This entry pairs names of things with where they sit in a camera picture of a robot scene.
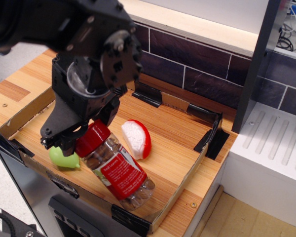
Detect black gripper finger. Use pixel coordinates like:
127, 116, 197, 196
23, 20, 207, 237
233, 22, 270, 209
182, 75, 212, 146
100, 97, 120, 126
59, 138, 76, 157

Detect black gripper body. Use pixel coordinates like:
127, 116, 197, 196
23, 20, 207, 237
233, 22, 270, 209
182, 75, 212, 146
40, 53, 127, 149

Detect basil bottle red lid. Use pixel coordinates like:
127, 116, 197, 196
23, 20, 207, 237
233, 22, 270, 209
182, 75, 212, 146
75, 119, 156, 212

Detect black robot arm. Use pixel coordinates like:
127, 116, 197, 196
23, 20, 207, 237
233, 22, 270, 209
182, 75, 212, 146
0, 0, 142, 156

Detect cardboard fence with black tape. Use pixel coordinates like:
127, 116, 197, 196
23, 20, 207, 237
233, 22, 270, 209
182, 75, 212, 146
0, 74, 236, 237

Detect green plastic pear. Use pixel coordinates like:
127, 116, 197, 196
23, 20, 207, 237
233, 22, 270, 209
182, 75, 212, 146
49, 146, 80, 168

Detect red white apple slice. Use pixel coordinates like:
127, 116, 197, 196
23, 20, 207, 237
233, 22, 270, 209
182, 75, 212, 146
121, 119, 152, 160

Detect black oven control panel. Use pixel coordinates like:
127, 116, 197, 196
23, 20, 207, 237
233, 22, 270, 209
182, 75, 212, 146
47, 197, 119, 237

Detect white grooved drainer board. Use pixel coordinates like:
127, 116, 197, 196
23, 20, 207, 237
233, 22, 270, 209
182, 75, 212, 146
230, 103, 296, 181

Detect tangled black cables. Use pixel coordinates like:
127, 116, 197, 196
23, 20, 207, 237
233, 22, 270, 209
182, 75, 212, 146
277, 0, 296, 52

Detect dark grey vertical post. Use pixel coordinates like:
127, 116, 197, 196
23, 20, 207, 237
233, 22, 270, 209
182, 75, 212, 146
232, 0, 290, 133

